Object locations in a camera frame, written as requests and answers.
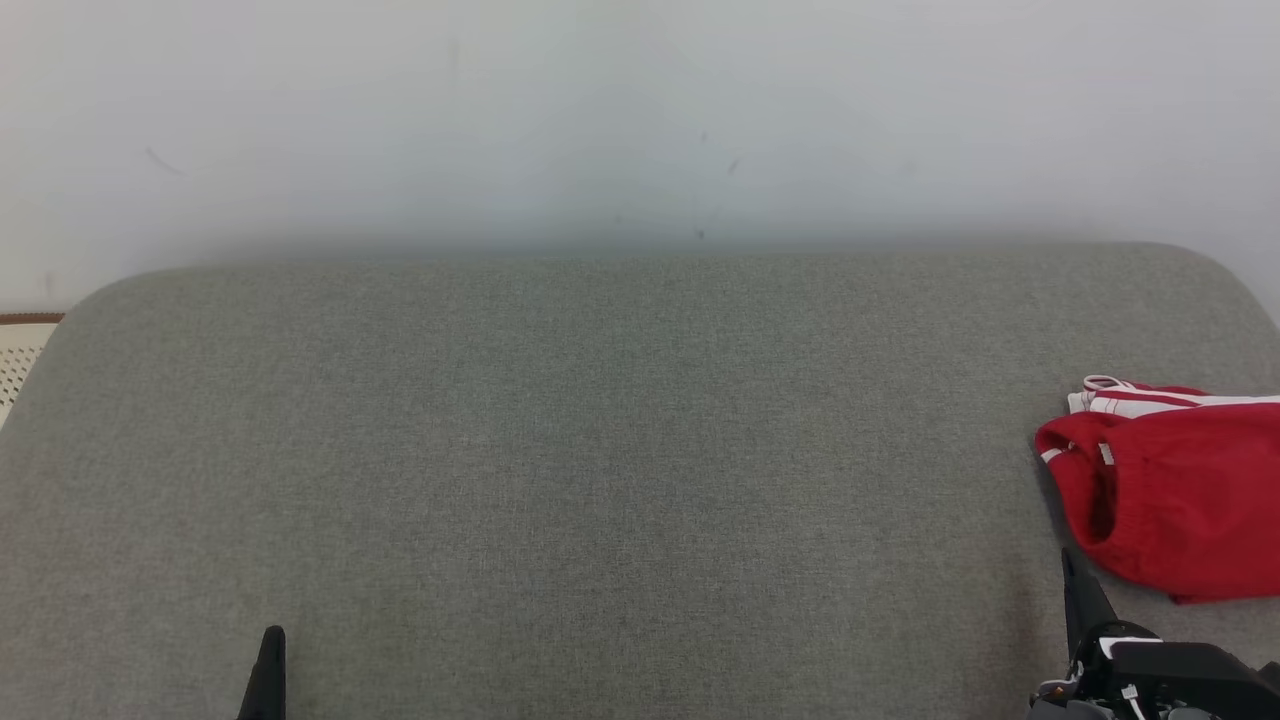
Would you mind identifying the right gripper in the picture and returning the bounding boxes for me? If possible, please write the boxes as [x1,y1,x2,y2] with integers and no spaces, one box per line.
[1030,547,1280,720]

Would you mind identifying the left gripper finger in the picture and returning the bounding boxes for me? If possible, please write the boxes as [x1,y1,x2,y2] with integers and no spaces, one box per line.
[237,624,288,720]

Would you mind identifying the red and white shorts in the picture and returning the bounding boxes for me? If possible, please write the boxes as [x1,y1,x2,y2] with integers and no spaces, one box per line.
[1035,405,1280,604]

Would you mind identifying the red basketball jersey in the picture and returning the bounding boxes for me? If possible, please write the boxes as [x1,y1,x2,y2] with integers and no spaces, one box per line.
[1067,375,1280,419]

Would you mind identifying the grey fabric sofa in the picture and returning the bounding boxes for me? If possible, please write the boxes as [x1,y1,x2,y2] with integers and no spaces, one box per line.
[0,242,1280,720]

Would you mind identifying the white perforated laundry basket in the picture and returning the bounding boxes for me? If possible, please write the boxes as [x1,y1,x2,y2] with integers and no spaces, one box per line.
[0,313,66,431]

